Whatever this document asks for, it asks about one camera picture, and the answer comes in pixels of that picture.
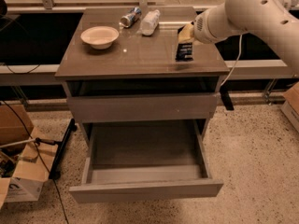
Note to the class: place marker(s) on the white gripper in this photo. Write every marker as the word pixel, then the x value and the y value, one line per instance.
pixel 202 28

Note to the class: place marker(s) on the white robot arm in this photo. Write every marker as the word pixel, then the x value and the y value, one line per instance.
pixel 270 20

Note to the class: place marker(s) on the white bowl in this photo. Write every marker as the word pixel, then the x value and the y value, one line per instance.
pixel 99 37

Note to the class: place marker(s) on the black floor stand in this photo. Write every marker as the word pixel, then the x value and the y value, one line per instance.
pixel 61 145

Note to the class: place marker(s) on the blue rxbar snack bar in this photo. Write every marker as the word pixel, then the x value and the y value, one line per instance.
pixel 184 52

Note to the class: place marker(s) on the open cardboard box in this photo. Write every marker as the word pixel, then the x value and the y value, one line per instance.
pixel 33 163

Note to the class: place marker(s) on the cardboard box at right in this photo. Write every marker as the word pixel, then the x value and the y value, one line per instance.
pixel 290 108

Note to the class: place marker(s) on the grey drawer cabinet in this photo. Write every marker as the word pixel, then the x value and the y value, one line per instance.
pixel 139 65

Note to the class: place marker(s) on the closed grey upper drawer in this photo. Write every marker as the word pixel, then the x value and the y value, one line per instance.
pixel 144 107

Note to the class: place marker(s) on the open grey middle drawer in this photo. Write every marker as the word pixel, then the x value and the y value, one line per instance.
pixel 138 161

